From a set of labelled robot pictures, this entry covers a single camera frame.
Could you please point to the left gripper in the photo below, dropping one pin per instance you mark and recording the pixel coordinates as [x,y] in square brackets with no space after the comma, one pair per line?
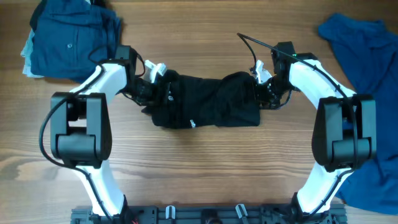
[148,94]

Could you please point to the folded light grey garment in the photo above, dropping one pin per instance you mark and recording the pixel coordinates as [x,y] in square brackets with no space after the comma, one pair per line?
[26,53]

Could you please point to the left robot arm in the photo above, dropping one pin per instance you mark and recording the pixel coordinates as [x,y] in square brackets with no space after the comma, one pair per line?
[80,131]

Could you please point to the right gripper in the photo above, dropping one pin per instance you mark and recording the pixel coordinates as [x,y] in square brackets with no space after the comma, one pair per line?
[265,93]

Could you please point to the blue t-shirt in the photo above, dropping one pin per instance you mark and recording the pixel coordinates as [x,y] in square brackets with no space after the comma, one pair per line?
[367,53]

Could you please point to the folded dark blue shirt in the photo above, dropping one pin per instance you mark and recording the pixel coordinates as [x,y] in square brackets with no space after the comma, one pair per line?
[70,36]

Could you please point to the black t-shirt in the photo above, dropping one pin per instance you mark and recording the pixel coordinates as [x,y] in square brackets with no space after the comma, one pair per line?
[193,102]

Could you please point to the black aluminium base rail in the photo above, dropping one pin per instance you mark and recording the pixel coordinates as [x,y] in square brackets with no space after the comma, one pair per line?
[269,213]

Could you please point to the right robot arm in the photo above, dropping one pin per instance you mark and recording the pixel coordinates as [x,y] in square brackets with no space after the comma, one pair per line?
[344,134]

